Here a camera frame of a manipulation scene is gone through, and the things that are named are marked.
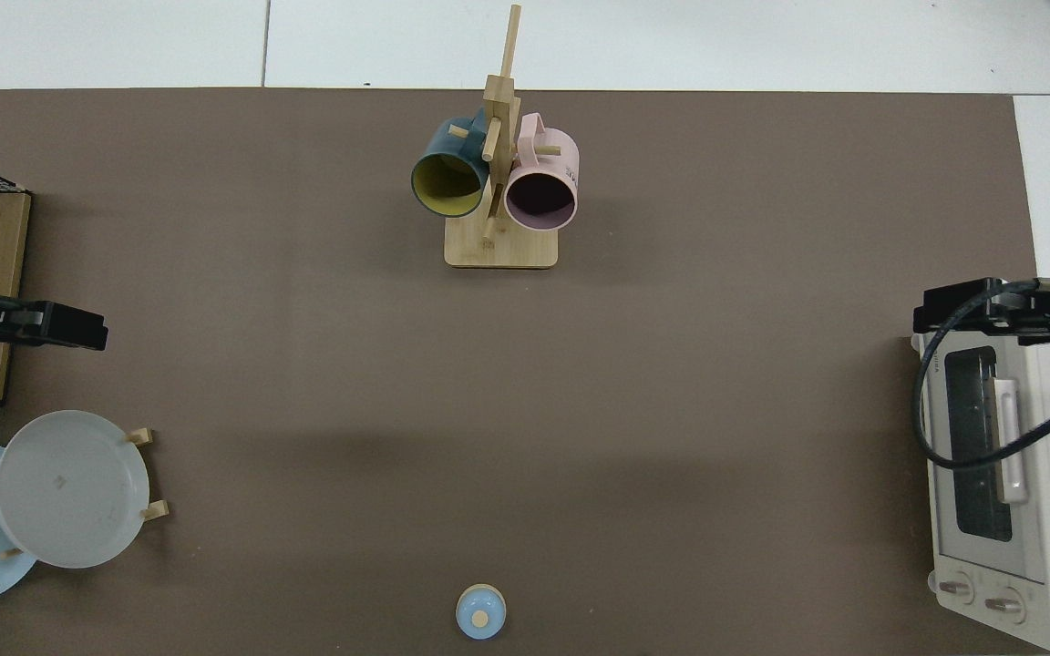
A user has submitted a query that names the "grey plate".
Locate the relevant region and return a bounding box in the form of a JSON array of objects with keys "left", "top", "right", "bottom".
[{"left": 0, "top": 410, "right": 152, "bottom": 570}]

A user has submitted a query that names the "wooden plate rack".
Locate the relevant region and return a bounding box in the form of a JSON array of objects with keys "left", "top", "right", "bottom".
[{"left": 0, "top": 426, "right": 170, "bottom": 559}]

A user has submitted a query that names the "brown table cloth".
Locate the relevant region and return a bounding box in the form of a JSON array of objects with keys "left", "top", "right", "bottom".
[{"left": 0, "top": 88, "right": 1036, "bottom": 656}]

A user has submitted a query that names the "pink cup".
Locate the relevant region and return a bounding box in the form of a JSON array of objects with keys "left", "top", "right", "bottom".
[{"left": 503, "top": 113, "right": 580, "bottom": 231}]

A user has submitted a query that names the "dark teal cup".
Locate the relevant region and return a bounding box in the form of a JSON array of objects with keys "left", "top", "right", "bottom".
[{"left": 411, "top": 108, "right": 494, "bottom": 218}]

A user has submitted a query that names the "wooden cup stand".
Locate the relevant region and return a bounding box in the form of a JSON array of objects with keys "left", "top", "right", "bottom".
[{"left": 444, "top": 5, "right": 562, "bottom": 270}]

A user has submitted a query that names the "small blue round bell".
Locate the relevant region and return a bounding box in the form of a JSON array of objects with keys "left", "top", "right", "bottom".
[{"left": 456, "top": 584, "right": 508, "bottom": 641}]

